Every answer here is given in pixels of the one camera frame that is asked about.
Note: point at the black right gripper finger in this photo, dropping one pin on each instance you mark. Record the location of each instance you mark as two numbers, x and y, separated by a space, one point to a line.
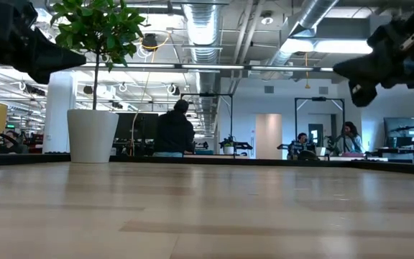
358 70
364 93

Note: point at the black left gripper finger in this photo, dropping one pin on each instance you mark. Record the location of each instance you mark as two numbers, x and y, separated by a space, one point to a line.
41 75
52 57

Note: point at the person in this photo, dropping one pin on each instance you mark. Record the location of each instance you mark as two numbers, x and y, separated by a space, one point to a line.
302 140
174 131
351 138
11 144

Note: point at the green leafy plant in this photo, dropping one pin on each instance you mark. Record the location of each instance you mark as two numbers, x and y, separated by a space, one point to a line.
92 28

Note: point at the grey background monitor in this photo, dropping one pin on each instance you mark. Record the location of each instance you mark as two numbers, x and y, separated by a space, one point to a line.
401 129

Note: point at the white plant pot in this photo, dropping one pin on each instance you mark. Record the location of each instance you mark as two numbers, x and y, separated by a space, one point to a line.
92 135

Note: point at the black computer monitor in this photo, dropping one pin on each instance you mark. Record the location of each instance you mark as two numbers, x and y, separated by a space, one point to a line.
138 129

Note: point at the small potted plant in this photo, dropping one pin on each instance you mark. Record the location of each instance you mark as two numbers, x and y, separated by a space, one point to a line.
228 148

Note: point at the black background station frame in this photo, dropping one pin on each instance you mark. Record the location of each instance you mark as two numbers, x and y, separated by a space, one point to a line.
207 95
318 99

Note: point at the black ceiling camera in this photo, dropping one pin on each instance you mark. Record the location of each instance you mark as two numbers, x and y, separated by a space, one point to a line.
150 41

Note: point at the black aluminium table frame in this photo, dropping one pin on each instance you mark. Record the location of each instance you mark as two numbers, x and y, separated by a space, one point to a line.
228 161

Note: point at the silver ventilation duct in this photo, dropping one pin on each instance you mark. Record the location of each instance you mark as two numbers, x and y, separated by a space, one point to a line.
202 28

